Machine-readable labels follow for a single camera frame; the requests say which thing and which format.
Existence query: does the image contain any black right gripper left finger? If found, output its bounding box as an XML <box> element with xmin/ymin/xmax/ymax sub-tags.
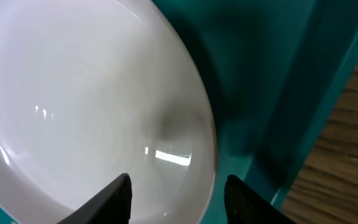
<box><xmin>58</xmin><ymin>173</ymin><xmax>132</xmax><ymax>224</ymax></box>

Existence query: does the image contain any large pink plate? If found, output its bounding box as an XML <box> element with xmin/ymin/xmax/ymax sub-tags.
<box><xmin>0</xmin><ymin>0</ymin><xmax>216</xmax><ymax>223</ymax></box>

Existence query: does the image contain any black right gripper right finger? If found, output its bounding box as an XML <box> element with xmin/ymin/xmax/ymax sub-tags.
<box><xmin>224</xmin><ymin>175</ymin><xmax>295</xmax><ymax>224</ymax></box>

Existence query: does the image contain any teal serving tray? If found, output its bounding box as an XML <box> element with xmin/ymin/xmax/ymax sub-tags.
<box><xmin>0</xmin><ymin>1</ymin><xmax>358</xmax><ymax>223</ymax></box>

